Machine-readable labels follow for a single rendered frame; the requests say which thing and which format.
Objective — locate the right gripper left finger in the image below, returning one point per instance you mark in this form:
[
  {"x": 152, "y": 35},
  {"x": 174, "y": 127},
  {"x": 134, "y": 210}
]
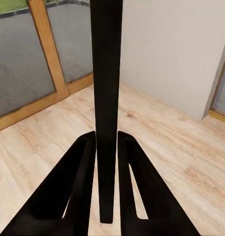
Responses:
[{"x": 60, "y": 206}]

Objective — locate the door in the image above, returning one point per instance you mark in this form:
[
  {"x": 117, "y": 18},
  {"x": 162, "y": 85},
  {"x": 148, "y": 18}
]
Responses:
[{"x": 45, "y": 54}]

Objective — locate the poster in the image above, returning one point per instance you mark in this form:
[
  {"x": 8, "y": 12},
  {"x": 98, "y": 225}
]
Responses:
[{"x": 106, "y": 28}]

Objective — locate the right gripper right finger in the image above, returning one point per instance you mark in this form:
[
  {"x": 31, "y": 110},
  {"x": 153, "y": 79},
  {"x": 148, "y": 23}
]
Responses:
[{"x": 166, "y": 216}]

